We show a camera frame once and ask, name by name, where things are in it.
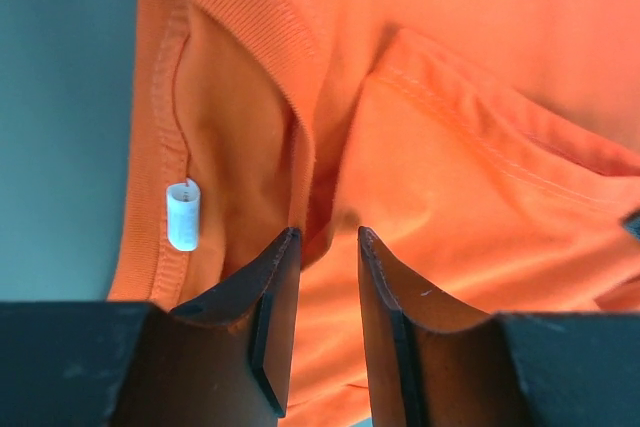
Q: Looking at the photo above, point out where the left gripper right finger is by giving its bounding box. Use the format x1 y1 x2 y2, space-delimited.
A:
358 227 495 426

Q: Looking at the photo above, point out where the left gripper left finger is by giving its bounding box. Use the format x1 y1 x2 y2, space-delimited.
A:
170 228 301 418

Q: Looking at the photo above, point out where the orange t shirt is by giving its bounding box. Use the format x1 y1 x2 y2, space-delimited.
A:
109 0 639 426

